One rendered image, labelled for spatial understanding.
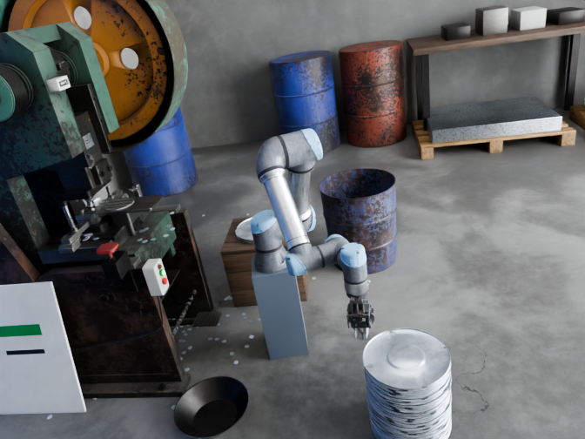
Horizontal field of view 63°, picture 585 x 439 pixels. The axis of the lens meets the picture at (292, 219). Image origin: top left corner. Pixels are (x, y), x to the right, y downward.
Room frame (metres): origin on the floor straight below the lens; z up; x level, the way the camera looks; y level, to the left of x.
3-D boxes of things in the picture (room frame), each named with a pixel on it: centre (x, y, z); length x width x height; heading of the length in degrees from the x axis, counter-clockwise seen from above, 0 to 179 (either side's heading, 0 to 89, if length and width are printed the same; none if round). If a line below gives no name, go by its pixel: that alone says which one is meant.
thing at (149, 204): (1.89, 0.67, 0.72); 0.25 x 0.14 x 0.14; 79
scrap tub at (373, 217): (2.42, -0.38, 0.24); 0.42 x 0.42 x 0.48
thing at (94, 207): (1.93, 0.83, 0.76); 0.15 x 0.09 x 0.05; 169
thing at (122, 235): (1.93, 0.84, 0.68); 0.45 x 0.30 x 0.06; 169
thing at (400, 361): (1.23, -0.30, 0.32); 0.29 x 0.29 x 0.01
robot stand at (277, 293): (1.77, 0.12, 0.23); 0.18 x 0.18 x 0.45; 89
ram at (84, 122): (1.92, 0.80, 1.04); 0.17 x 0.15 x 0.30; 79
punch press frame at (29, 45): (1.95, 0.98, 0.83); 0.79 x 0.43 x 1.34; 79
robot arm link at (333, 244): (1.35, -0.12, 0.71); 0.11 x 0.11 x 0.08; 16
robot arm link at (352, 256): (1.26, -0.16, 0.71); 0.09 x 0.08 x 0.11; 16
